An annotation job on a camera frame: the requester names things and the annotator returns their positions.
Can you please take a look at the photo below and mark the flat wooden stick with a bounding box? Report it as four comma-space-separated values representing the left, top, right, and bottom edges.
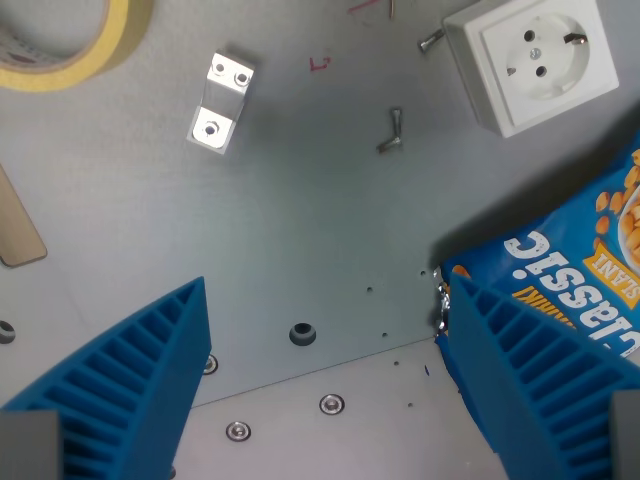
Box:
0, 163, 48, 269

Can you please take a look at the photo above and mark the yellow masking tape roll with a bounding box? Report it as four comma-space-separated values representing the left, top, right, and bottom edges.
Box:
0, 0, 155, 93

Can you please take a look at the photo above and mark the aluminium angle bracket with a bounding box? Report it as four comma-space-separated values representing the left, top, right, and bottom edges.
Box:
186, 47, 257, 156

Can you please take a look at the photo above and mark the white wall power socket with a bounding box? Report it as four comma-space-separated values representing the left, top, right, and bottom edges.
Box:
442, 0, 620, 139

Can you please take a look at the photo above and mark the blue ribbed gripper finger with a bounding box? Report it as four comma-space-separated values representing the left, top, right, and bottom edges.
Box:
448, 272, 640, 480
0, 276, 213, 480

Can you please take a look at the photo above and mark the blue peanut snack bag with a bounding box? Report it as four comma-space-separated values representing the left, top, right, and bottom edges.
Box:
430, 148, 640, 457

